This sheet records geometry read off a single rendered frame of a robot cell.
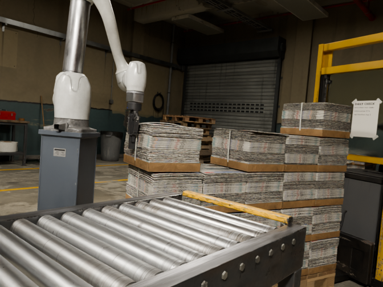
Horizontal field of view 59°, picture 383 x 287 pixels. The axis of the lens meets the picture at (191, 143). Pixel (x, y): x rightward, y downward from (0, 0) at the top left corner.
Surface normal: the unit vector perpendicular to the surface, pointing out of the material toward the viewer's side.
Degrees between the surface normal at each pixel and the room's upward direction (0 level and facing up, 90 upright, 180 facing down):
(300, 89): 90
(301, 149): 90
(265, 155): 90
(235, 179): 90
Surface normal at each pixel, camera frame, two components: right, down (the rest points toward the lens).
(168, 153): 0.49, 0.09
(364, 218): -0.87, -0.04
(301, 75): -0.65, -0.01
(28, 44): 0.75, 0.09
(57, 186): -0.14, 0.04
